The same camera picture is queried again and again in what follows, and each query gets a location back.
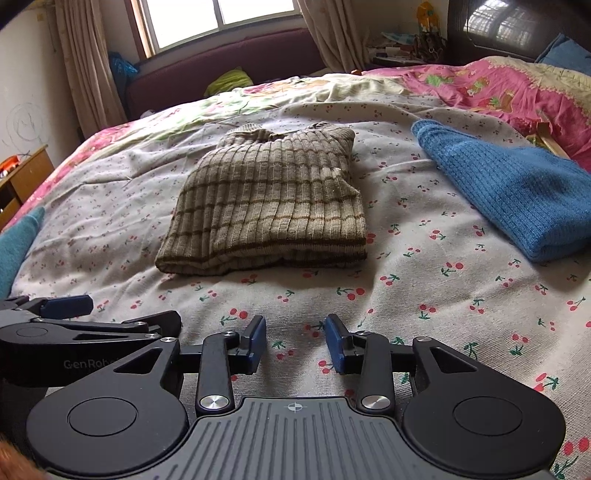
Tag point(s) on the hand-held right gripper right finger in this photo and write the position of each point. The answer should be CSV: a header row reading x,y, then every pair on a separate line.
x,y
334,344

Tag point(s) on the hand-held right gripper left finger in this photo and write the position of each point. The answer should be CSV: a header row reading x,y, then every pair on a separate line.
x,y
257,341

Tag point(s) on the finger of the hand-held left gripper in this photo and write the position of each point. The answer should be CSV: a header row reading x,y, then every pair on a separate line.
x,y
154,321
69,305

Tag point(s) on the beige striped ribbed sweater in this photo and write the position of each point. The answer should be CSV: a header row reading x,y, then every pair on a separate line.
x,y
272,198

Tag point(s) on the teal cloth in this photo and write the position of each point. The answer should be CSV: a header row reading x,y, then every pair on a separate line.
x,y
18,244

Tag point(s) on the cherry print bedsheet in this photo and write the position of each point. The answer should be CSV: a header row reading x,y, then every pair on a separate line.
x,y
415,286

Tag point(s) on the brown fuzzy cloth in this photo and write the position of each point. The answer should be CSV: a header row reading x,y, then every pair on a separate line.
x,y
11,461

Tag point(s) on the wooden cabinet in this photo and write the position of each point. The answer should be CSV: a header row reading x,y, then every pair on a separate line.
x,y
27,184

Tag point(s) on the orange object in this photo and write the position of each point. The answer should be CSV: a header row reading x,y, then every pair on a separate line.
x,y
9,164

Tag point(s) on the blue knit sweater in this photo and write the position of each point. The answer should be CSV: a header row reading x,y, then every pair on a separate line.
x,y
512,184

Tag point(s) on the beige curtain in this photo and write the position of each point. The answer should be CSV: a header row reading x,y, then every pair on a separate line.
x,y
330,34
87,64

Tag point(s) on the blue plastic bag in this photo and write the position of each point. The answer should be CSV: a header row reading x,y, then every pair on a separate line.
x,y
122,67

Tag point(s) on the green cloth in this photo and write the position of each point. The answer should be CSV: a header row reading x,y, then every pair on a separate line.
x,y
228,83

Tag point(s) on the maroon padded bench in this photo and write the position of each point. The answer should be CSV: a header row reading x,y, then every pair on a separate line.
x,y
231,60

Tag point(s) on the pink floral quilt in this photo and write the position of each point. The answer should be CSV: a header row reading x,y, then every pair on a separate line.
x,y
466,85

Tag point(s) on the cluttered bedside table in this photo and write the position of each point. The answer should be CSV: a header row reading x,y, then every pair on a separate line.
x,y
406,46

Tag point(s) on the window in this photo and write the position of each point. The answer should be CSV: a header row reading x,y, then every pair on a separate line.
x,y
217,21

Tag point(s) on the yellow toy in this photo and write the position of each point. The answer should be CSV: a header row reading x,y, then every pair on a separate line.
x,y
427,14

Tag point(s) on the dark wooden headboard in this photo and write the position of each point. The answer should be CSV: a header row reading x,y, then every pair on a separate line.
x,y
508,25

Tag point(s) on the blue pillow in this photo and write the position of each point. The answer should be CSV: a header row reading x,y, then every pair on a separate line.
x,y
565,48

